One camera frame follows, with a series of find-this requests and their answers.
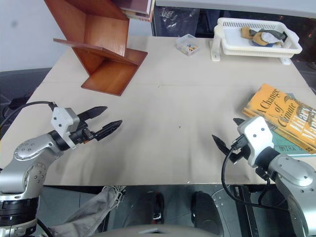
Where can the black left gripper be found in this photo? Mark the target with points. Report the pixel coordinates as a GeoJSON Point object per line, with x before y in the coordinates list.
{"type": "Point", "coordinates": [82, 136]}

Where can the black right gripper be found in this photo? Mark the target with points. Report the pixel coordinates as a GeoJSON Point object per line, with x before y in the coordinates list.
{"type": "Point", "coordinates": [243, 153]}

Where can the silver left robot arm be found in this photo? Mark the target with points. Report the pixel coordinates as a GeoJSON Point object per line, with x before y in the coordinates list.
{"type": "Point", "coordinates": [29, 158]}

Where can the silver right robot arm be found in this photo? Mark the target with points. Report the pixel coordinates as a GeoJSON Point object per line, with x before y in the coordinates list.
{"type": "Point", "coordinates": [293, 177]}

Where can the yellow Change of Climate book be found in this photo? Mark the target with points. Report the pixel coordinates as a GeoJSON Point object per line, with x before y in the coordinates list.
{"type": "Point", "coordinates": [281, 113]}

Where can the teal green book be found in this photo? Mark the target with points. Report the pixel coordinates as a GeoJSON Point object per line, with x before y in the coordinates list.
{"type": "Point", "coordinates": [286, 145]}

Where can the brown wooden zigzag bookshelf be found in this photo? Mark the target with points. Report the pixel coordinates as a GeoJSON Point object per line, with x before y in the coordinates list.
{"type": "Point", "coordinates": [106, 44]}

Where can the dark rounded robot foot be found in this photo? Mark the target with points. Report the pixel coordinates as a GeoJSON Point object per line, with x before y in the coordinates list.
{"type": "Point", "coordinates": [156, 206]}
{"type": "Point", "coordinates": [203, 212]}

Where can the black box device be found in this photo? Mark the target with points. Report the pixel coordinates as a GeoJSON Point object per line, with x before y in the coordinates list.
{"type": "Point", "coordinates": [17, 103]}

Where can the white plastic basket rack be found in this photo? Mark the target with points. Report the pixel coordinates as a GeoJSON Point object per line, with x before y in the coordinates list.
{"type": "Point", "coordinates": [234, 47]}

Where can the grey cloth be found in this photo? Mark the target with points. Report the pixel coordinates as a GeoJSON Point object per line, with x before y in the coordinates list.
{"type": "Point", "coordinates": [91, 212]}

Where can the clear plastic parts box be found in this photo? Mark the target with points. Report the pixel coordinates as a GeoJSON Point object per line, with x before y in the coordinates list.
{"type": "Point", "coordinates": [187, 45]}

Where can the white and blue sock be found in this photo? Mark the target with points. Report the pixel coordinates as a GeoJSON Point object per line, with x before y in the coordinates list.
{"type": "Point", "coordinates": [269, 38]}

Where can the dark grey sock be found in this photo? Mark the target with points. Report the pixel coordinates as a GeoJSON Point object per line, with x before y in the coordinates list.
{"type": "Point", "coordinates": [276, 34]}

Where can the books on shelf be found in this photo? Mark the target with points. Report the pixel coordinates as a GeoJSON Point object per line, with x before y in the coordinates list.
{"type": "Point", "coordinates": [140, 16]}

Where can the black plastic bag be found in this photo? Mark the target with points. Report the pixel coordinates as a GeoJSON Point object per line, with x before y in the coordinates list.
{"type": "Point", "coordinates": [182, 22]}

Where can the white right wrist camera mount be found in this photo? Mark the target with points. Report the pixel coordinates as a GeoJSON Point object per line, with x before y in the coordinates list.
{"type": "Point", "coordinates": [256, 138]}

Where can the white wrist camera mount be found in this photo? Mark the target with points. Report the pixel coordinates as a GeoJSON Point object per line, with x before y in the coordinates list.
{"type": "Point", "coordinates": [256, 138]}
{"type": "Point", "coordinates": [63, 118]}

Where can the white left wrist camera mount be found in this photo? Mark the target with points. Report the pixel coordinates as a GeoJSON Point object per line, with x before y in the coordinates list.
{"type": "Point", "coordinates": [63, 118]}

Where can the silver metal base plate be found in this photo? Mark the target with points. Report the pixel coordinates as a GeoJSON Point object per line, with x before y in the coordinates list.
{"type": "Point", "coordinates": [227, 200]}

